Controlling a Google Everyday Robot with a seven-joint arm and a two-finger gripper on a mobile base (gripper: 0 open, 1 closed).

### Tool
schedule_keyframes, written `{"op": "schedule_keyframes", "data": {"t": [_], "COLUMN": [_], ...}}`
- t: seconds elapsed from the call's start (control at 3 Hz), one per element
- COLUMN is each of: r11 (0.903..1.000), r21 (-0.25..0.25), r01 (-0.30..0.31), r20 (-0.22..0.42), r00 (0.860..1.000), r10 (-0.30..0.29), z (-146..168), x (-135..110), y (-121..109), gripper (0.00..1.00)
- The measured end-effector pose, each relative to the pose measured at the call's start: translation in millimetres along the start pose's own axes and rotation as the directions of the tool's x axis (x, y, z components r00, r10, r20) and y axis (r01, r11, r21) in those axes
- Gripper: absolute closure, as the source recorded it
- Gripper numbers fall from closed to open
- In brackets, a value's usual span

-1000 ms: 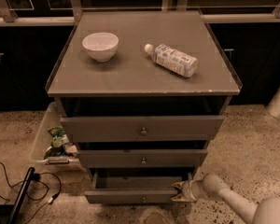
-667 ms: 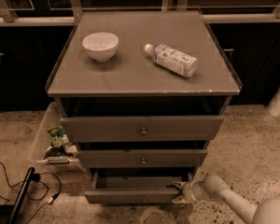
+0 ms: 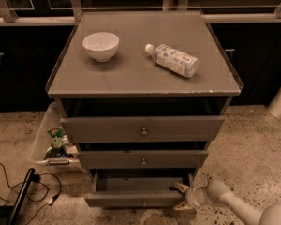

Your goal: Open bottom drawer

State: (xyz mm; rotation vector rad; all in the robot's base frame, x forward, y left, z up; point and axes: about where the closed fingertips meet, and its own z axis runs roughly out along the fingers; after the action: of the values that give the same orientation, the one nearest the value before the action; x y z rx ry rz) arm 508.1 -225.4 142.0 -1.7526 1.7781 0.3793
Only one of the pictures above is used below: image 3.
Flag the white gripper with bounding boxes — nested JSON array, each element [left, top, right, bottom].
[[173, 183, 211, 211]]

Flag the grey bottom drawer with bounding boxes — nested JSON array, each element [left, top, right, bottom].
[[85, 169, 193, 208]]

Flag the grey drawer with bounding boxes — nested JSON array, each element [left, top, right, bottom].
[[79, 150, 208, 169], [60, 116, 224, 143], [85, 169, 193, 208]]

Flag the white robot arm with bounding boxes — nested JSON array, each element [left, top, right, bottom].
[[174, 180, 281, 225]]

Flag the grey top drawer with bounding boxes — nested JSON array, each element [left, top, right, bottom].
[[60, 116, 224, 143]]

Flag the grey middle drawer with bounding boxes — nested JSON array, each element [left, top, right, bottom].
[[79, 150, 208, 169]]

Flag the grey drawer cabinet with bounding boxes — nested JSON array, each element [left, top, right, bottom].
[[45, 10, 244, 180]]

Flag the green snack packets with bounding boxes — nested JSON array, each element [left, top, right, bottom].
[[44, 127, 78, 159]]

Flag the clear plastic water bottle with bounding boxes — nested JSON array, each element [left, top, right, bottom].
[[145, 44, 199, 78]]

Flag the black bar on floor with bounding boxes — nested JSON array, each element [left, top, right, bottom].
[[6, 168, 35, 225]]

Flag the white ceramic bowl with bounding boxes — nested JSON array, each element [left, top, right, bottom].
[[82, 32, 120, 62]]

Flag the black cable on floor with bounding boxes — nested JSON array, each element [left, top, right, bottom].
[[0, 162, 63, 225]]

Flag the metal window rail frame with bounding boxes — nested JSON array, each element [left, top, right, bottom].
[[0, 0, 281, 26]]

